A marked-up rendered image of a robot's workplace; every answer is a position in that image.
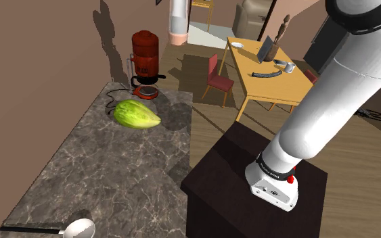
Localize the dark robot stand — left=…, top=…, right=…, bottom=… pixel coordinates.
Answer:
left=180, top=120, right=329, bottom=238

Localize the red wooden chair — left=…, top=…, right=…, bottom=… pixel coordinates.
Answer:
left=269, top=69, right=319, bottom=114
left=201, top=53, right=236, bottom=109

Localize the white and pink column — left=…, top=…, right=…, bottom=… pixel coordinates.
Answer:
left=168, top=0, right=192, bottom=46

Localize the silver ladle with black handle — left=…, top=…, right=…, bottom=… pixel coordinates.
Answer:
left=0, top=218, right=96, bottom=238

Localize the dark cabinet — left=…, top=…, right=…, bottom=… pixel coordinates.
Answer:
left=303, top=14, right=350, bottom=74

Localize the small yellow side table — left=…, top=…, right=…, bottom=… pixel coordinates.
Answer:
left=190, top=0, right=215, bottom=32

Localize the yellow wooden dining table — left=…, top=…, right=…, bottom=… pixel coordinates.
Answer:
left=218, top=14, right=315, bottom=122

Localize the green lettuce head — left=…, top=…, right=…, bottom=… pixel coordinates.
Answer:
left=113, top=99, right=162, bottom=130

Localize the beige armchair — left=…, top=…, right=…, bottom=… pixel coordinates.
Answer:
left=232, top=0, right=273, bottom=41

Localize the red coffee maker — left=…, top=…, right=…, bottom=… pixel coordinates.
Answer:
left=106, top=30, right=167, bottom=116

